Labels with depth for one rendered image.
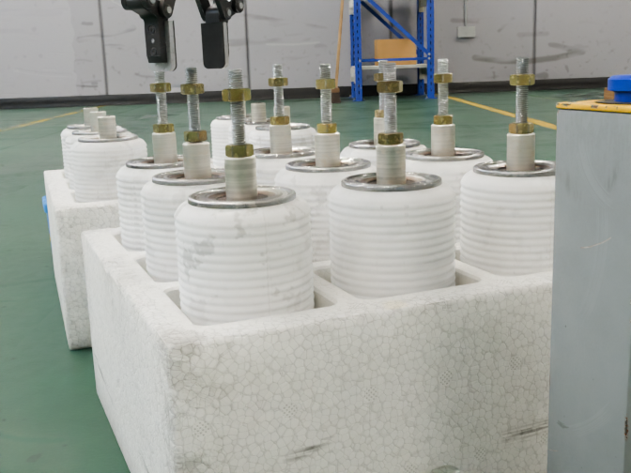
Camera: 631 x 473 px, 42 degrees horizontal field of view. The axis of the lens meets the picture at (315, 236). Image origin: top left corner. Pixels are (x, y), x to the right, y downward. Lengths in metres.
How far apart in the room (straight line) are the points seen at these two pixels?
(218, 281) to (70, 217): 0.50
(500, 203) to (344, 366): 0.19
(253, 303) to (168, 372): 0.08
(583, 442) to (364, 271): 0.19
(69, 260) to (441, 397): 0.58
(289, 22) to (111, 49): 1.50
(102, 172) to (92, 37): 6.21
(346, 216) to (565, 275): 0.16
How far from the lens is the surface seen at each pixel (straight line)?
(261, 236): 0.54
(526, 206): 0.64
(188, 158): 0.68
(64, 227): 1.03
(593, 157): 0.50
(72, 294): 1.05
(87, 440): 0.83
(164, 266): 0.67
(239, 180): 0.56
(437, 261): 0.60
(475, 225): 0.66
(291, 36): 7.04
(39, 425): 0.87
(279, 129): 0.82
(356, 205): 0.58
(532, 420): 0.65
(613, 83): 0.51
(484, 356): 0.61
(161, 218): 0.66
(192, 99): 0.68
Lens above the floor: 0.35
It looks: 12 degrees down
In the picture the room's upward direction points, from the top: 2 degrees counter-clockwise
